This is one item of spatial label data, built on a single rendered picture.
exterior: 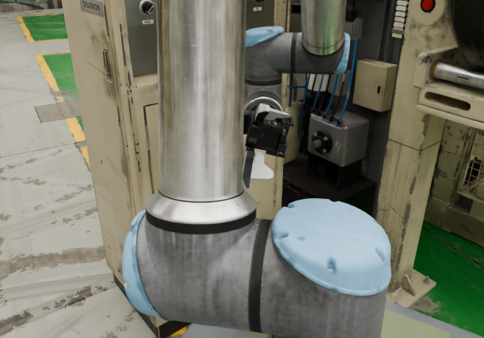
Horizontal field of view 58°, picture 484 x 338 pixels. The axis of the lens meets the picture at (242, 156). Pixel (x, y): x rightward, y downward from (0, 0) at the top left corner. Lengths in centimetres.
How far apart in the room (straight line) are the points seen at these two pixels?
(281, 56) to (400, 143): 68
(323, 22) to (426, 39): 61
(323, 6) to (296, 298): 51
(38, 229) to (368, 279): 193
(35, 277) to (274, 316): 155
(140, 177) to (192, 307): 69
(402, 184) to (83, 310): 123
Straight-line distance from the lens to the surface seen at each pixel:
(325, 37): 91
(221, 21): 53
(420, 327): 85
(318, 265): 52
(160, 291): 59
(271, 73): 101
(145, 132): 119
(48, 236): 224
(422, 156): 154
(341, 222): 58
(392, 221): 168
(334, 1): 83
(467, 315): 189
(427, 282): 194
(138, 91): 115
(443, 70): 133
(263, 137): 86
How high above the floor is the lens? 123
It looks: 26 degrees down
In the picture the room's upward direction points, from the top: straight up
